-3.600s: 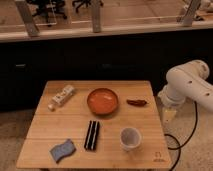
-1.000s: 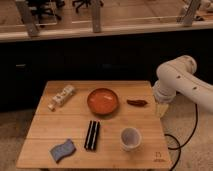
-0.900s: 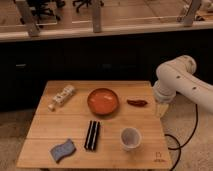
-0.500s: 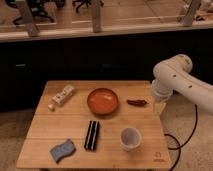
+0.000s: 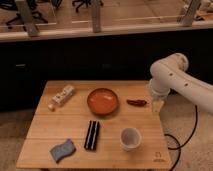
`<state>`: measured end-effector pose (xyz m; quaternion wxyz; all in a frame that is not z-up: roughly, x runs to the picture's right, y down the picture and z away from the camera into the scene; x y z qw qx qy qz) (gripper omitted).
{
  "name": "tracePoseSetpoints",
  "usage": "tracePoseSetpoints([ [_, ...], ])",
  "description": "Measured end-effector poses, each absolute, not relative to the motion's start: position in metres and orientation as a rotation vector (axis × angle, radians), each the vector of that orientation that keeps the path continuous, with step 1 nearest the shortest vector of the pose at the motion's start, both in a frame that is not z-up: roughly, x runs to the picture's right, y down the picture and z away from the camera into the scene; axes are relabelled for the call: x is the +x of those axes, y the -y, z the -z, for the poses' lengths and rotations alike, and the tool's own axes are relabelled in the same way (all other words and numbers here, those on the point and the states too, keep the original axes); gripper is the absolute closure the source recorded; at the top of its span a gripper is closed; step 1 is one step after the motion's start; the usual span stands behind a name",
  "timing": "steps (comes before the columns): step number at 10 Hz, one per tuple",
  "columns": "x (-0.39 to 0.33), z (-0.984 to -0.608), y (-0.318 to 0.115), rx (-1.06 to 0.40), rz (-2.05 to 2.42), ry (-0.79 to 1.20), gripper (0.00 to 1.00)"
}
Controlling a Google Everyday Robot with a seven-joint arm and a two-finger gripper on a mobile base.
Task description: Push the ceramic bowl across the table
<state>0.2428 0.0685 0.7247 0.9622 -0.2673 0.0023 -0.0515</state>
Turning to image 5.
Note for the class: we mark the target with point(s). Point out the grey metal post middle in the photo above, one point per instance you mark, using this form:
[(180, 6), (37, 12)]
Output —
[(95, 13)]

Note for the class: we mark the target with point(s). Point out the white tube package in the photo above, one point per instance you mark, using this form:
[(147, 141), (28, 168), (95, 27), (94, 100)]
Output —
[(61, 98)]

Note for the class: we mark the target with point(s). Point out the white paper cup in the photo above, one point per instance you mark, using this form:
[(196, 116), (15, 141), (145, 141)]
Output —
[(130, 138)]

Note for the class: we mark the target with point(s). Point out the black striped rectangular block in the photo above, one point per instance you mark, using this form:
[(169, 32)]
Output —
[(92, 135)]

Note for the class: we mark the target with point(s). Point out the grey metal post left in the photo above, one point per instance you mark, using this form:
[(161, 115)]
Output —
[(27, 18)]

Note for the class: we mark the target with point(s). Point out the red chili pepper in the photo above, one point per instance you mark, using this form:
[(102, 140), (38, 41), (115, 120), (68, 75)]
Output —
[(139, 103)]

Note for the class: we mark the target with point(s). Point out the orange ceramic bowl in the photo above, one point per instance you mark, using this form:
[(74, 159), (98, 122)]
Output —
[(102, 101)]

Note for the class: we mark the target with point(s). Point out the blue sponge cloth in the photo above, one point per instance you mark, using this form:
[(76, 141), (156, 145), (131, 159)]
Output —
[(60, 151)]

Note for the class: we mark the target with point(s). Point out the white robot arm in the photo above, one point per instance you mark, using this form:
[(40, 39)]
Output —
[(169, 73)]

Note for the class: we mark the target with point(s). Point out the grey metal post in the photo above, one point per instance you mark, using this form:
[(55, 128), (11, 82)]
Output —
[(95, 13), (187, 20), (27, 18)]

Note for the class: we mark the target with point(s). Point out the black office chair base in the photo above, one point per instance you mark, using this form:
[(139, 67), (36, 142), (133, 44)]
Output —
[(78, 3)]

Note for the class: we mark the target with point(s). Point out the cream gripper tool tip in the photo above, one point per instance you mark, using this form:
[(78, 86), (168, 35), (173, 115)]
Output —
[(157, 105)]

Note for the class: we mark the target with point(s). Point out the grey metal post right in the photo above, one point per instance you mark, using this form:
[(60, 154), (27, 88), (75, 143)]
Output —
[(187, 20)]

